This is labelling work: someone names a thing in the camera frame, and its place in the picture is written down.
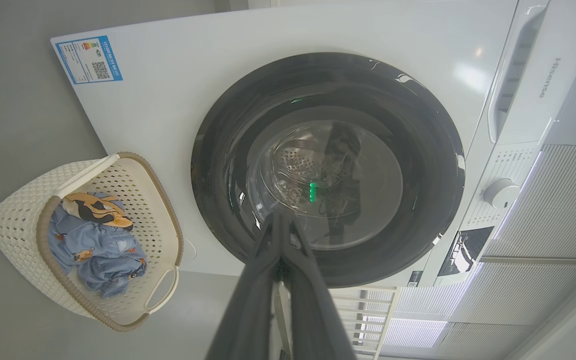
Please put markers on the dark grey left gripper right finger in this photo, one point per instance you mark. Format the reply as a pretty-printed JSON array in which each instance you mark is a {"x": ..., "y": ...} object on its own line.
[{"x": 313, "y": 320}]

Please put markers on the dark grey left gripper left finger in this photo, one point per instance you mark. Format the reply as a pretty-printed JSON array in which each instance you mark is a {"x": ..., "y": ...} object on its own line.
[{"x": 248, "y": 310}]

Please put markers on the blue garment cartoon boy print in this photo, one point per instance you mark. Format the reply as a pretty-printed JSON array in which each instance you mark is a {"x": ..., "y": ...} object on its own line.
[{"x": 103, "y": 250}]

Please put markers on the black round glass washer door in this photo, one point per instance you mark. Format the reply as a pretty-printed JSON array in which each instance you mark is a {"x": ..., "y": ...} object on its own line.
[{"x": 228, "y": 150}]

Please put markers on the washing machine display panel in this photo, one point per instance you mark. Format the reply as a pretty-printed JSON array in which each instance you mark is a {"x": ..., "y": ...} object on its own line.
[{"x": 465, "y": 250}]

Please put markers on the white front-load washing machine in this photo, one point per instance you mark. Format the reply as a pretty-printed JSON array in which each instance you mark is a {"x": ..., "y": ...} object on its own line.
[{"x": 168, "y": 100}]

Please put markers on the white washing machine dial knob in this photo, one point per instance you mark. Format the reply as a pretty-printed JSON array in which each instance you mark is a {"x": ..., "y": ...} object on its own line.
[{"x": 500, "y": 193}]

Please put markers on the cream metal railing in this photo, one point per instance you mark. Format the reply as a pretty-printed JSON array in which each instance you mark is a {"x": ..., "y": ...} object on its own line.
[{"x": 368, "y": 320}]

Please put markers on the round filter cover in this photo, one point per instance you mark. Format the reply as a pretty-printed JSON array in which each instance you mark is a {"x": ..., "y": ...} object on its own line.
[{"x": 190, "y": 248}]

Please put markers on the black QR code sticker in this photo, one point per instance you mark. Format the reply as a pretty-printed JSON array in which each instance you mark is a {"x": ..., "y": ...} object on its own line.
[{"x": 414, "y": 278}]

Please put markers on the cream perforated laundry basket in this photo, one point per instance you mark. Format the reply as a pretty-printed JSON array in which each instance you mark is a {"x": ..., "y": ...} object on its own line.
[{"x": 18, "y": 215}]

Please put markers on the white window blinds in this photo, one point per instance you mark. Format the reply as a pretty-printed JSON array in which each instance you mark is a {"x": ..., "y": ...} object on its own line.
[{"x": 543, "y": 225}]

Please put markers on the blue energy label sticker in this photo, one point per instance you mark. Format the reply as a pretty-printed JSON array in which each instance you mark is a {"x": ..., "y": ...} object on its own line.
[{"x": 88, "y": 60}]

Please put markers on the white detergent drawer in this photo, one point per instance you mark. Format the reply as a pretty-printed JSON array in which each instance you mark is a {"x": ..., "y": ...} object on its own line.
[{"x": 558, "y": 60}]

